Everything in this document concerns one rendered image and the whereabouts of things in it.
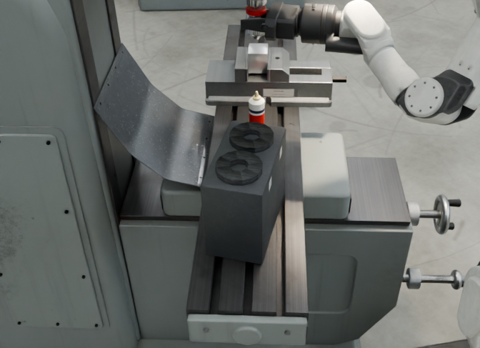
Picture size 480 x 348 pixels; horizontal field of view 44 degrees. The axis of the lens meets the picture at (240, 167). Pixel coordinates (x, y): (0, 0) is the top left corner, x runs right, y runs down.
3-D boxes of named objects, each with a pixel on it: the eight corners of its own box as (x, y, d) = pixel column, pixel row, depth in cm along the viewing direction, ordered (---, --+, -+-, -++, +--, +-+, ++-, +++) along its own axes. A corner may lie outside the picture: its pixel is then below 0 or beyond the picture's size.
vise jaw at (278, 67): (288, 59, 169) (289, 47, 167) (289, 82, 160) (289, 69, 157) (268, 59, 170) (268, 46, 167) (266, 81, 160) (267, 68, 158)
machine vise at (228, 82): (328, 79, 174) (331, 45, 167) (331, 107, 163) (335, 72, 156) (210, 78, 176) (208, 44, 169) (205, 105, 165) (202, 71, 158)
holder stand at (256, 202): (284, 194, 135) (286, 121, 123) (262, 265, 119) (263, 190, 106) (233, 186, 138) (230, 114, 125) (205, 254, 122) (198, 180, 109)
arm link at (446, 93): (468, 141, 121) (531, 41, 115) (444, 133, 111) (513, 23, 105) (421, 115, 128) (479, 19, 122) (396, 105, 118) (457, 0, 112)
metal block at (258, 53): (267, 62, 167) (268, 43, 163) (267, 73, 162) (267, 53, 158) (249, 62, 167) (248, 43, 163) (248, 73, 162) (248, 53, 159)
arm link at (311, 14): (275, -10, 138) (326, -7, 136) (274, 28, 144) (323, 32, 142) (263, 13, 129) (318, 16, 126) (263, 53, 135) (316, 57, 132)
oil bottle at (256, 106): (264, 123, 158) (264, 87, 151) (264, 131, 154) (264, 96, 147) (249, 122, 158) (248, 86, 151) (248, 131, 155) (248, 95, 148)
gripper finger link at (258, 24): (241, 16, 135) (268, 18, 134) (241, 29, 137) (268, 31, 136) (239, 19, 134) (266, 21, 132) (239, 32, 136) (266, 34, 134)
